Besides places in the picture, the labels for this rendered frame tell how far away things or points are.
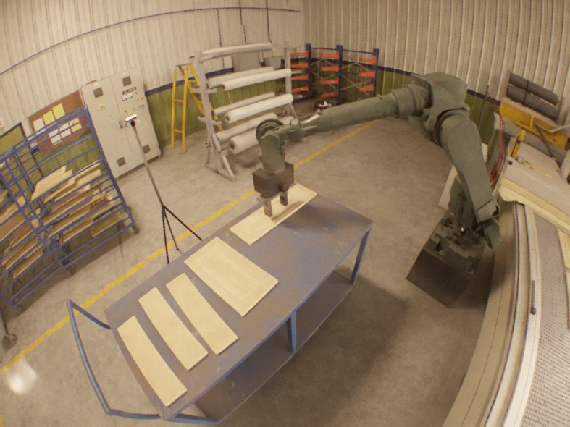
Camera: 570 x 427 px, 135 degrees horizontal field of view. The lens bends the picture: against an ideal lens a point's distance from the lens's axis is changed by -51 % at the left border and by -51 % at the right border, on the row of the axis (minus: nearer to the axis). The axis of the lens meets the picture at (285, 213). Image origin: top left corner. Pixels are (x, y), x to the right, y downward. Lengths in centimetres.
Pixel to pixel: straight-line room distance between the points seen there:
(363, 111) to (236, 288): 111
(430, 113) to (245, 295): 133
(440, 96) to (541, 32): 640
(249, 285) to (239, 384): 87
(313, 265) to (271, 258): 23
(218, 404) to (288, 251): 120
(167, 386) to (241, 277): 67
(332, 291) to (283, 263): 87
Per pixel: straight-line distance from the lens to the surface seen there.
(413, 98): 136
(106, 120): 515
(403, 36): 762
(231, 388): 186
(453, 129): 135
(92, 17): 595
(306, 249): 138
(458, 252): 231
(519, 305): 208
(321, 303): 204
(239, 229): 151
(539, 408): 193
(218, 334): 115
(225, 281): 129
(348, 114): 128
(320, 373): 214
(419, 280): 265
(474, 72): 728
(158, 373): 120
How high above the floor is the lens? 209
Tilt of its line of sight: 41 degrees down
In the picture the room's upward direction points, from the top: 3 degrees counter-clockwise
